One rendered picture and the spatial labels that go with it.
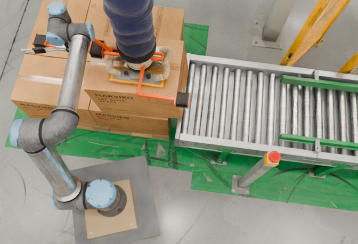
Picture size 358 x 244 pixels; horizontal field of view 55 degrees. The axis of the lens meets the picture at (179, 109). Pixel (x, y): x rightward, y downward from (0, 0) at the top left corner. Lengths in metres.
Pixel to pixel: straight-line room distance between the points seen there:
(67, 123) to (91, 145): 1.67
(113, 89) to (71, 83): 0.66
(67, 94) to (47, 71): 1.33
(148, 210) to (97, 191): 0.42
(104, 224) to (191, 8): 2.38
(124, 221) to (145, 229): 0.15
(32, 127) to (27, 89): 1.38
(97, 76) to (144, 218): 0.93
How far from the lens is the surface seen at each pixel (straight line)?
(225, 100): 2.63
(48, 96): 2.77
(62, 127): 1.47
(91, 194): 1.92
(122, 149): 3.07
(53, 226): 3.10
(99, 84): 2.25
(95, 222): 2.18
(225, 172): 3.03
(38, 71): 2.89
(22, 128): 1.51
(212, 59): 2.71
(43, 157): 1.62
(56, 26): 1.85
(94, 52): 2.15
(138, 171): 2.25
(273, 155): 2.04
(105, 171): 2.28
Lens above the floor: 2.95
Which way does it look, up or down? 69 degrees down
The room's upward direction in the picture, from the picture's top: 3 degrees clockwise
